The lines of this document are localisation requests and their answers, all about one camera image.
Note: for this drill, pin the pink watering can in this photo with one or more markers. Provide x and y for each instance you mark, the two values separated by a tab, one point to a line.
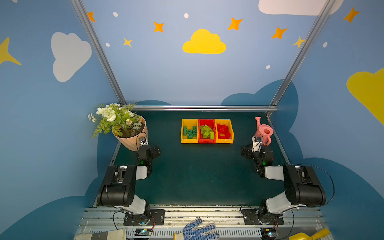
264	131

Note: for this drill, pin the right aluminium frame post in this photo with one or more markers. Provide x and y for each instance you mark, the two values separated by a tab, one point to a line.
311	38

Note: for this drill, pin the right yellow storage bin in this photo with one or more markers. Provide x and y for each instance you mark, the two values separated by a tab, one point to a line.
229	124

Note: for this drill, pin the left aluminium frame post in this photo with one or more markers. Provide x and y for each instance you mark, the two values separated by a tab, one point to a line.
86	22

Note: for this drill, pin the aluminium frame post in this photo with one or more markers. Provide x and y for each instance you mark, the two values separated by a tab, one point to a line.
311	38
86	22

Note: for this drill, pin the blue dotted work glove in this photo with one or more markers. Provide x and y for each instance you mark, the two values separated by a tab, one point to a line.
193	231

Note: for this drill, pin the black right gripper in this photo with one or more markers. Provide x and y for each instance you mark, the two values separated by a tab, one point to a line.
250	151

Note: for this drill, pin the left green circuit board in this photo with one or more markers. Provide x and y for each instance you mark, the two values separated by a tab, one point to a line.
143	232

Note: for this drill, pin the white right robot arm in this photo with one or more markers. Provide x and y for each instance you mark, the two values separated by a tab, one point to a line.
302	187

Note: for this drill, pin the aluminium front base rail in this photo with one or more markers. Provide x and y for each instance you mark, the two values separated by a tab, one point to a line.
227	219

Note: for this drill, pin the red middle storage bin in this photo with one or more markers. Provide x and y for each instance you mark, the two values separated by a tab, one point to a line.
211	124

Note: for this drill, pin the aluminium back frame rail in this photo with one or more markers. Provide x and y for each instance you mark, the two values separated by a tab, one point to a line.
177	108

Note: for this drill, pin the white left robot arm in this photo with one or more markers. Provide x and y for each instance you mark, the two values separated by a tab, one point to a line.
119	184

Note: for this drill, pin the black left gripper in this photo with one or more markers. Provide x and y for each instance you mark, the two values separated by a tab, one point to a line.
150	151

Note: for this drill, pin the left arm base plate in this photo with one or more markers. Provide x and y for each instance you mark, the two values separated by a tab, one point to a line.
148	218

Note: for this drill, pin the artificial white flower plant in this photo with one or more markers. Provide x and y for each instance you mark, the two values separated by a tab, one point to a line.
117	119

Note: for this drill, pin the left yellow storage bin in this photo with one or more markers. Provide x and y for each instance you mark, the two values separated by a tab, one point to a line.
189	124

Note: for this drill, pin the yellow storage bin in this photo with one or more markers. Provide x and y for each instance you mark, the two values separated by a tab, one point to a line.
229	124
189	124

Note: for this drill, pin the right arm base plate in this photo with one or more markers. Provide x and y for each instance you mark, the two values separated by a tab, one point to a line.
250	217

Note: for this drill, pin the right green circuit board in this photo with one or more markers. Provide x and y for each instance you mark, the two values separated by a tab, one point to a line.
268	234

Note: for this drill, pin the green circuit board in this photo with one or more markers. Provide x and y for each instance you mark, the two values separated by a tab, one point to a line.
268	234
143	232

